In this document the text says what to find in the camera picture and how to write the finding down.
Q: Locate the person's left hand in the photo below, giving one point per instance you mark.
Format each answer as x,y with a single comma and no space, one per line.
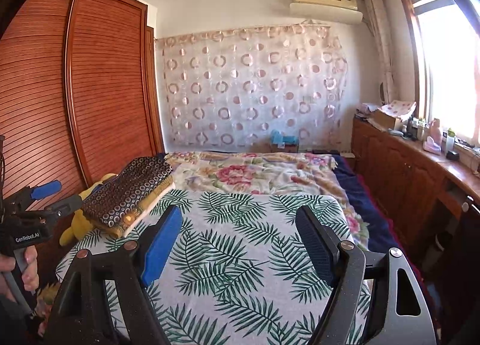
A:
30,276

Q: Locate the floral bed quilt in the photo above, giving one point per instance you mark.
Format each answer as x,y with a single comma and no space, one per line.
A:
277,173

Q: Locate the white wall air conditioner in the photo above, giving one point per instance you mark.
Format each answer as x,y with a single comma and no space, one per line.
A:
341,11

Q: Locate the yellow plush toy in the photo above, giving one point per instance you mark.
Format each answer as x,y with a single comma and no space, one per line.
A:
80,225

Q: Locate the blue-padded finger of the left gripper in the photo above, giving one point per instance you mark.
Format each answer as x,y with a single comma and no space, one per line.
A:
45,190

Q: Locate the circle patterned sheer curtain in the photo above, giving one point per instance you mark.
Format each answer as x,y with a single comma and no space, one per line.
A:
235,89

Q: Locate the wooden window-side cabinet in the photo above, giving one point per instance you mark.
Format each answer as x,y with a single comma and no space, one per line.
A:
418,191

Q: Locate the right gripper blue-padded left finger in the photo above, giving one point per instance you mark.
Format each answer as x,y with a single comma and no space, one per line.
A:
156,243

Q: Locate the cardboard box on cabinet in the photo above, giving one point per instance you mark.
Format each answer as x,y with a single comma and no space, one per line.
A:
394,115

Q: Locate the palm leaf print sheet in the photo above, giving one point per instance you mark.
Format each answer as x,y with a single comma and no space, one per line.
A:
239,272

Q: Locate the pink figurine on cabinet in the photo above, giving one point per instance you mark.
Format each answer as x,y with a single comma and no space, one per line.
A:
433,140

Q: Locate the navy blue blanket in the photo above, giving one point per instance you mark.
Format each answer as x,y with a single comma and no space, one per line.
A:
381,233

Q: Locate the navy medallion patterned shirt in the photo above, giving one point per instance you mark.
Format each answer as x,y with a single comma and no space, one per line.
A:
143,169

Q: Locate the window with wooden frame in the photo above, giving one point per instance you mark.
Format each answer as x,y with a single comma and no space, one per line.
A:
447,54

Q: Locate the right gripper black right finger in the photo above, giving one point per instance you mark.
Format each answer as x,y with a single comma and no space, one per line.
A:
321,244

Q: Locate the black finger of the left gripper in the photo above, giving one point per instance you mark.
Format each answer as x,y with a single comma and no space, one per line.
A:
66,206

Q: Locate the tied beige window curtain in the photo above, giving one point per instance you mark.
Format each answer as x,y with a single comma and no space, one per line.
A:
382,35

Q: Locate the wooden louvered wardrobe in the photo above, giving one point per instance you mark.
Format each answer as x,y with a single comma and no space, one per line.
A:
78,96

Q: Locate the blue toy at bedhead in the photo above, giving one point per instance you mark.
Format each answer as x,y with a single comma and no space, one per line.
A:
283,143

